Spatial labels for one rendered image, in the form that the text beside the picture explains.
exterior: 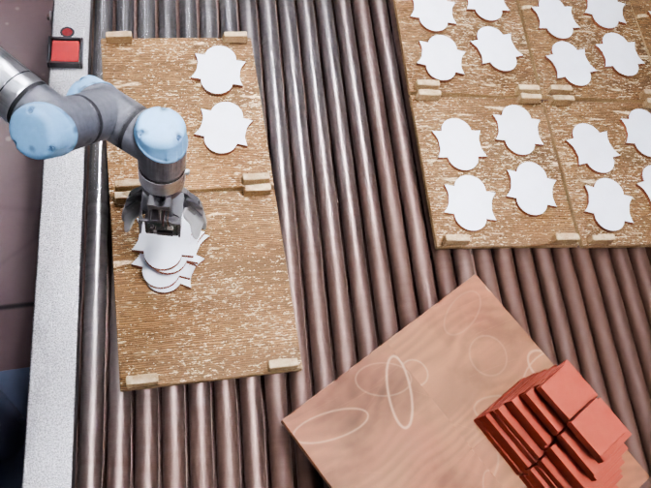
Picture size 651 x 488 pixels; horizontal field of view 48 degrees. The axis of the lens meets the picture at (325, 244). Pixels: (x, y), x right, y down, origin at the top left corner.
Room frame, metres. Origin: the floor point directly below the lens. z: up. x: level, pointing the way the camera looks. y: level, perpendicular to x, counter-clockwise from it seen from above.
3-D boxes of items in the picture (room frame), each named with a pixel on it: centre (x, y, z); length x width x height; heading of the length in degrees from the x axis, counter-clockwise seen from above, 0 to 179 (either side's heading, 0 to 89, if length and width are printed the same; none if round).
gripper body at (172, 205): (0.53, 0.29, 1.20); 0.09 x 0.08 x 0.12; 20
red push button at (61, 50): (0.90, 0.72, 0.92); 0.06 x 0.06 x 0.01; 28
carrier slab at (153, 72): (0.89, 0.41, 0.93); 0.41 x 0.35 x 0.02; 31
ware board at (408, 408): (0.41, -0.40, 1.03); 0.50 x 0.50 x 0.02; 60
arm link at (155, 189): (0.54, 0.29, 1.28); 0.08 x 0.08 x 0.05
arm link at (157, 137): (0.54, 0.29, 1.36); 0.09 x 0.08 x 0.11; 81
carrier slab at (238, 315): (0.53, 0.20, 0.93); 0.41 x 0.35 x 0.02; 31
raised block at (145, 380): (0.29, 0.21, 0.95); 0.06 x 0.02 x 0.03; 121
